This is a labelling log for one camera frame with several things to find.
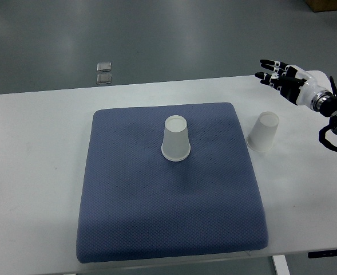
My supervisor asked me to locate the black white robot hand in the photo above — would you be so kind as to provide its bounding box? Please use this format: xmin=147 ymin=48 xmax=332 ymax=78
xmin=255 ymin=59 xmax=331 ymax=111

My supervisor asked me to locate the white paper cup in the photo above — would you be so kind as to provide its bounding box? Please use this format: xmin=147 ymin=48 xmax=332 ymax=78
xmin=161 ymin=115 xmax=191 ymax=162
xmin=246 ymin=112 xmax=279 ymax=152

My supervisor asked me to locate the brown cardboard box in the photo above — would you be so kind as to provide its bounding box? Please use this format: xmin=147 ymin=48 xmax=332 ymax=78
xmin=305 ymin=0 xmax=337 ymax=12

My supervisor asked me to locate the black table control panel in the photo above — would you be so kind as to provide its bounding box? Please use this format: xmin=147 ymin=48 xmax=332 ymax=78
xmin=307 ymin=249 xmax=337 ymax=259

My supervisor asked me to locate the white table leg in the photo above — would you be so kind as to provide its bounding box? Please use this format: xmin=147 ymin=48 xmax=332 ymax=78
xmin=272 ymin=255 xmax=290 ymax=275

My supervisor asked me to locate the blue textured cushion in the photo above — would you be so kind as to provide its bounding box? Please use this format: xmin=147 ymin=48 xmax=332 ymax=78
xmin=76 ymin=103 xmax=268 ymax=263

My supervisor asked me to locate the lower metal floor plate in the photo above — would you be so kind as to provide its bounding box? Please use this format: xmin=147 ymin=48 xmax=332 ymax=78
xmin=96 ymin=73 xmax=112 ymax=85

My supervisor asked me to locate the metal floor plate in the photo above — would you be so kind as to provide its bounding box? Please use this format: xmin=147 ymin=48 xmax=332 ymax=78
xmin=96 ymin=61 xmax=112 ymax=72
xmin=96 ymin=73 xmax=112 ymax=85

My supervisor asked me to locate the upper metal floor plate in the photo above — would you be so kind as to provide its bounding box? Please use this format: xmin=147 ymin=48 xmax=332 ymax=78
xmin=96 ymin=61 xmax=112 ymax=72

